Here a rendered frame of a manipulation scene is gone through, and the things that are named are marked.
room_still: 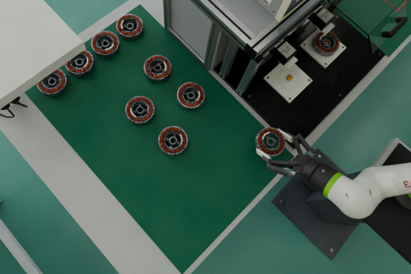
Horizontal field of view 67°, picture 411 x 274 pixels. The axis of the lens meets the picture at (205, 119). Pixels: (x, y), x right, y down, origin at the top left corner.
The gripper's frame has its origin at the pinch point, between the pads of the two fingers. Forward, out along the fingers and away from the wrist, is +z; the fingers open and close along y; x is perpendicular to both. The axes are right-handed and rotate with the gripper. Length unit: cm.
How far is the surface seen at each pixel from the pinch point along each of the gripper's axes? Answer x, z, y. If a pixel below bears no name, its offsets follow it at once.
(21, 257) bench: -34, 67, -111
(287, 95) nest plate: 2.0, 9.9, 21.5
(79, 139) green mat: 19, 47, -53
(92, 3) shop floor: 9, 174, 8
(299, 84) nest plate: 2.2, 10.0, 29.0
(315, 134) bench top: -10.8, -5.0, 19.7
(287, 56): 19.3, 11.6, 24.8
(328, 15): 20, 13, 52
